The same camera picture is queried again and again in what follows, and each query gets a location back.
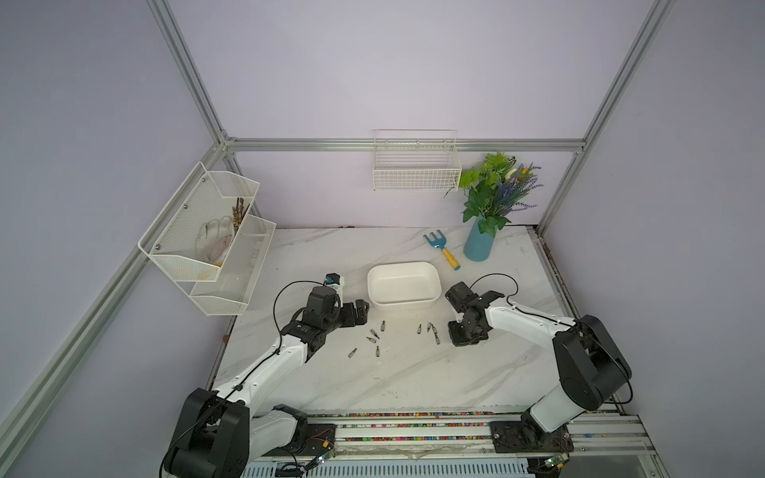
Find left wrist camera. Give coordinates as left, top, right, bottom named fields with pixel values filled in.
left=324, top=273, right=345, bottom=298

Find white wire wall basket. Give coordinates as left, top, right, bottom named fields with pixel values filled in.
left=373, top=129, right=462, bottom=193

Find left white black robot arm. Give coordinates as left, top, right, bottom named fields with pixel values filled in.
left=159, top=275, right=370, bottom=477

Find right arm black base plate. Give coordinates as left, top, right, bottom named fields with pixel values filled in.
left=489, top=421, right=574, bottom=454

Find upper white mesh shelf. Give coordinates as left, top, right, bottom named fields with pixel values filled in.
left=137, top=163, right=259, bottom=283

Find blue yellow garden fork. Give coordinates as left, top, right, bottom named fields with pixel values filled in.
left=424, top=229, right=461, bottom=271

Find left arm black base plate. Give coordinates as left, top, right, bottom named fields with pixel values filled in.
left=266, top=423, right=337, bottom=457

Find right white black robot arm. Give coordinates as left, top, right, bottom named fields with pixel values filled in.
left=445, top=282, right=633, bottom=438

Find clear plastic bag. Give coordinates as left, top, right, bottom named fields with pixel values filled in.
left=194, top=216, right=235, bottom=267

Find artificial green plant bouquet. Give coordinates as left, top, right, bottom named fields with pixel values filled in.
left=458, top=153, right=542, bottom=238

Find white mesh shelf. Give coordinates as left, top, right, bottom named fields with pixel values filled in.
left=137, top=163, right=259, bottom=283
left=189, top=214, right=276, bottom=317

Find teal vase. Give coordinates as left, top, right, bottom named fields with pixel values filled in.
left=463, top=216, right=497, bottom=262

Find lower white mesh shelf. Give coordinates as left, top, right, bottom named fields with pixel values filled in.
left=189, top=214, right=276, bottom=317

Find white rectangular storage box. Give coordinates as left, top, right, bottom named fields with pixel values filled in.
left=367, top=262, right=442, bottom=311

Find brown dried twigs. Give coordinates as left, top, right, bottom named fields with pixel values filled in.
left=232, top=197, right=249, bottom=233

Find aluminium frame rail base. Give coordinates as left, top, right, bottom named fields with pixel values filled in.
left=244, top=406, right=668, bottom=477

